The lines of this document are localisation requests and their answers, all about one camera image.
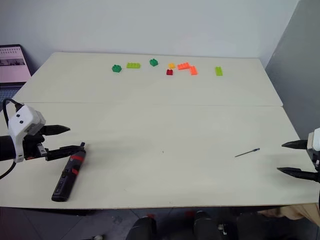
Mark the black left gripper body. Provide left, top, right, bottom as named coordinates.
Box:
left=21, top=125, right=50, bottom=161

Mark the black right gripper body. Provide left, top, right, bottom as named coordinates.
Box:
left=309, top=148, right=320, bottom=174

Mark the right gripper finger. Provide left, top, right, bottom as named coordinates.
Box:
left=276, top=166, right=320, bottom=183
left=281, top=139, right=310, bottom=151

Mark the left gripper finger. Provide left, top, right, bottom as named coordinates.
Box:
left=45, top=144, right=87, bottom=162
left=41, top=123, right=72, bottom=137

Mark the black red electric screwdriver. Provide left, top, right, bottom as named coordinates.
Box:
left=51, top=141, right=88, bottom=203

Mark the thin metal screwdriver bit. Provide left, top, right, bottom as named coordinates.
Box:
left=234, top=147, right=261, bottom=158

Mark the open grey laptop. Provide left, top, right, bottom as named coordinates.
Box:
left=0, top=44, right=33, bottom=112

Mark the grey partition panel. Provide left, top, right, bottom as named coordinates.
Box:
left=264, top=0, right=320, bottom=161

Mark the dark rounded shape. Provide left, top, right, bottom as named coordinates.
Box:
left=126, top=215, right=158, bottom=240
left=193, top=210, right=221, bottom=240

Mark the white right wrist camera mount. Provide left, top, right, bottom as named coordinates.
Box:
left=307, top=127, right=320, bottom=152

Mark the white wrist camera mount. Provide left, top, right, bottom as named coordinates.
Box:
left=307, top=127, right=320, bottom=152
left=7, top=104, right=47, bottom=164

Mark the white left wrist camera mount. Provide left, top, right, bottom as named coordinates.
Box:
left=7, top=104, right=47, bottom=164

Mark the wooden table frame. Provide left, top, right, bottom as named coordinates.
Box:
left=256, top=202, right=320, bottom=224

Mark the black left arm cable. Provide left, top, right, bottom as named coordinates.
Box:
left=0, top=98, right=25, bottom=180

